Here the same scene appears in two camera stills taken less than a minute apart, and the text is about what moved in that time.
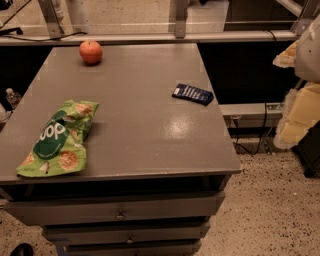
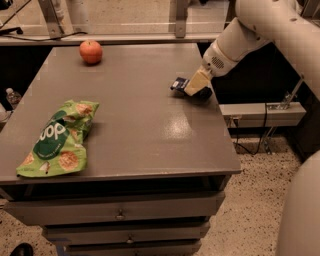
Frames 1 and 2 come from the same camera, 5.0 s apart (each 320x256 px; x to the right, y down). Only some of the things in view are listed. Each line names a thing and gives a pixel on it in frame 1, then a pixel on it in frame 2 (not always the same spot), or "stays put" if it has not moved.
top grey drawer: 42,212 stays put
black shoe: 22,249 stays put
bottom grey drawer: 135,248 stays put
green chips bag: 61,145 stays put
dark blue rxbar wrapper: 191,94 -> 180,84
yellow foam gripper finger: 287,58 -> 216,63
